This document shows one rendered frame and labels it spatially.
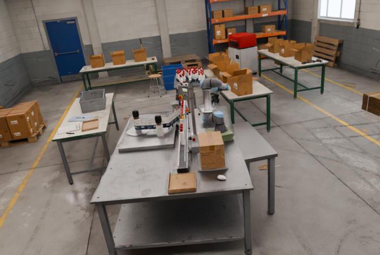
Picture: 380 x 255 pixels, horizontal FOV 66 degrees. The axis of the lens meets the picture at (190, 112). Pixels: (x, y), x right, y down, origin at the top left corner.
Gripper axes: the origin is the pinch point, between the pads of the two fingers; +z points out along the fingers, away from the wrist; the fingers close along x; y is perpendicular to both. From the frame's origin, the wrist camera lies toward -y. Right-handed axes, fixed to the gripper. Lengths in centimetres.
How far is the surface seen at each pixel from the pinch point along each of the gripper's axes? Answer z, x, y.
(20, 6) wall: -72, -423, -741
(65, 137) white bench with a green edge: 68, -199, -37
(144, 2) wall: -137, -34, -713
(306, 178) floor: 73, 122, 76
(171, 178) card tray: 37, -81, 126
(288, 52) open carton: -62, 283, -284
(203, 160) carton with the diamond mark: 16, -51, 126
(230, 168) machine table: 23, -23, 130
